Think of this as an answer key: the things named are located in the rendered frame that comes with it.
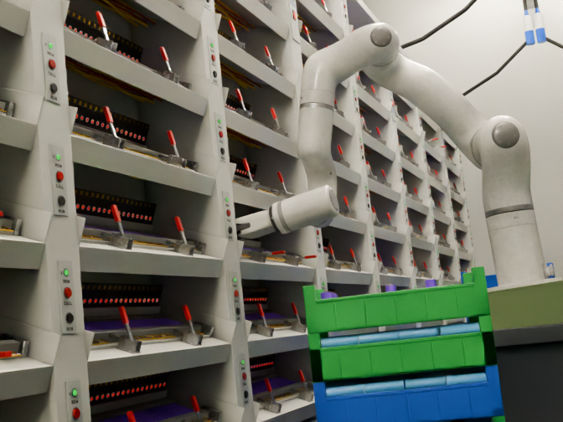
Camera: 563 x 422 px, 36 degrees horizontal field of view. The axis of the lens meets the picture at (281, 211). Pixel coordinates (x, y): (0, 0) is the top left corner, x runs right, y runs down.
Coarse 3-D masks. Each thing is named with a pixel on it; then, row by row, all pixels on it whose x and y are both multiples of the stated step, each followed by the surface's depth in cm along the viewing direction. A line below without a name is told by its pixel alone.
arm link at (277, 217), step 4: (276, 204) 219; (280, 204) 218; (272, 208) 218; (276, 208) 218; (280, 208) 217; (272, 212) 218; (276, 212) 217; (280, 212) 217; (272, 216) 219; (276, 216) 217; (280, 216) 217; (276, 220) 217; (280, 220) 217; (276, 224) 217; (280, 224) 217; (284, 224) 217; (280, 228) 218; (284, 228) 218; (284, 232) 219; (288, 232) 220
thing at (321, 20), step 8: (296, 0) 316; (304, 0) 307; (312, 0) 314; (304, 8) 325; (312, 8) 315; (320, 8) 322; (304, 16) 337; (312, 16) 334; (320, 16) 324; (328, 16) 331; (304, 24) 351; (312, 24) 348; (320, 24) 345; (328, 24) 333; (336, 24) 341; (344, 24) 350; (336, 32) 343
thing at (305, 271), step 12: (240, 240) 260; (252, 240) 269; (240, 252) 215; (288, 252) 275; (300, 252) 273; (312, 252) 272; (240, 264) 216; (252, 264) 223; (264, 264) 230; (276, 264) 241; (300, 264) 272; (312, 264) 271; (252, 276) 225; (264, 276) 232; (276, 276) 241; (288, 276) 250; (300, 276) 259; (312, 276) 270
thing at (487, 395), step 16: (496, 368) 137; (320, 384) 140; (464, 384) 137; (480, 384) 137; (496, 384) 137; (320, 400) 140; (336, 400) 140; (352, 400) 139; (368, 400) 139; (384, 400) 139; (400, 400) 138; (416, 400) 138; (432, 400) 138; (448, 400) 138; (464, 400) 137; (480, 400) 137; (496, 400) 137; (320, 416) 140; (336, 416) 140; (352, 416) 139; (368, 416) 139; (384, 416) 139; (400, 416) 138; (416, 416) 138; (432, 416) 138; (448, 416) 137; (464, 416) 137; (480, 416) 137
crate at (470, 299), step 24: (312, 288) 143; (432, 288) 140; (456, 288) 140; (480, 288) 139; (312, 312) 142; (336, 312) 142; (360, 312) 141; (384, 312) 141; (408, 312) 140; (432, 312) 140; (456, 312) 139; (480, 312) 139
